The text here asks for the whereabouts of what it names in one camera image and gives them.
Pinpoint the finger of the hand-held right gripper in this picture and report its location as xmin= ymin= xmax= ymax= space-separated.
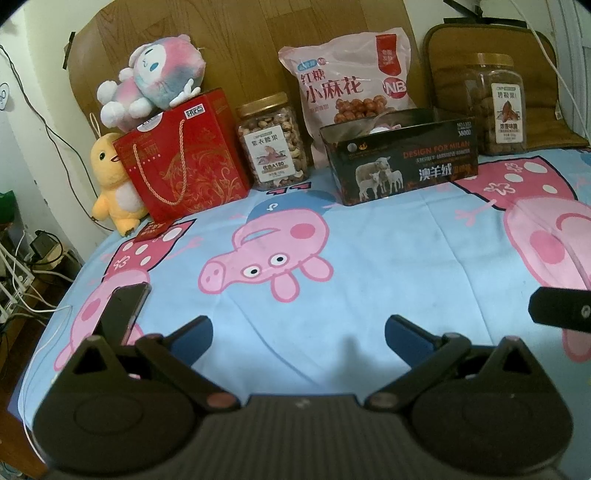
xmin=529 ymin=285 xmax=591 ymax=331

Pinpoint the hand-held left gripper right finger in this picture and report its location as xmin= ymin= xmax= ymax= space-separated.
xmin=366 ymin=315 xmax=543 ymax=411

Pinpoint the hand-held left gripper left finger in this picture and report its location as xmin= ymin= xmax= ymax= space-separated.
xmin=69 ymin=315 xmax=243 ymax=411

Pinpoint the black cardboard box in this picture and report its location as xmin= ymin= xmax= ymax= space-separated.
xmin=320 ymin=107 xmax=480 ymax=207

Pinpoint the black smartphone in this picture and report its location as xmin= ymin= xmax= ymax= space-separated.
xmin=99 ymin=282 xmax=153 ymax=348

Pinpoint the cartoon pig printed bedsheet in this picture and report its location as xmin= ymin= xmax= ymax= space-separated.
xmin=18 ymin=148 xmax=591 ymax=418

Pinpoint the small red packet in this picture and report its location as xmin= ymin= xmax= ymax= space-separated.
xmin=133 ymin=220 xmax=177 ymax=243

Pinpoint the yellow chick plush toy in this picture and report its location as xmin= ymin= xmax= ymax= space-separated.
xmin=90 ymin=113 xmax=149 ymax=237

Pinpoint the black power adapter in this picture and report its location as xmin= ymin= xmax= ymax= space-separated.
xmin=30 ymin=230 xmax=60 ymax=263

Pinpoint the red gift bag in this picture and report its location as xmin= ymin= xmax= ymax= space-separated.
xmin=113 ymin=88 xmax=253 ymax=222

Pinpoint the white power strip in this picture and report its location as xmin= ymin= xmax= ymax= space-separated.
xmin=0 ymin=270 xmax=34 ymax=325

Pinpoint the cashew nut jar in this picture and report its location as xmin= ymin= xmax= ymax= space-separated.
xmin=236 ymin=92 xmax=309 ymax=192

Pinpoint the pecan nut jar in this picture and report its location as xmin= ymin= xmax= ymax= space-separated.
xmin=436 ymin=53 xmax=528 ymax=157

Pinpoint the green object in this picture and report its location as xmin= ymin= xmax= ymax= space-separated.
xmin=0 ymin=190 xmax=20 ymax=228

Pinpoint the brown seat cushion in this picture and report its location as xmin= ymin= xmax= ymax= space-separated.
xmin=422 ymin=23 xmax=591 ymax=151

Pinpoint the pink plush toy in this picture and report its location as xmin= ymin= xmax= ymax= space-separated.
xmin=97 ymin=34 xmax=206 ymax=132

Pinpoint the large pink snack bag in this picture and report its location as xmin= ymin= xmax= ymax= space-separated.
xmin=278 ymin=21 xmax=414 ymax=169

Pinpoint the wooden headboard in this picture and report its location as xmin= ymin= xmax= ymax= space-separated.
xmin=65 ymin=0 xmax=428 ymax=155

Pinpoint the thin black wall cable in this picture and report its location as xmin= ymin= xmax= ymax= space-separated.
xmin=0 ymin=44 xmax=95 ymax=220

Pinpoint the white cable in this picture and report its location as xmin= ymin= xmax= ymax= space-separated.
xmin=508 ymin=0 xmax=591 ymax=145

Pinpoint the black strap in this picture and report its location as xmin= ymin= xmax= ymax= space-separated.
xmin=442 ymin=0 xmax=512 ymax=16

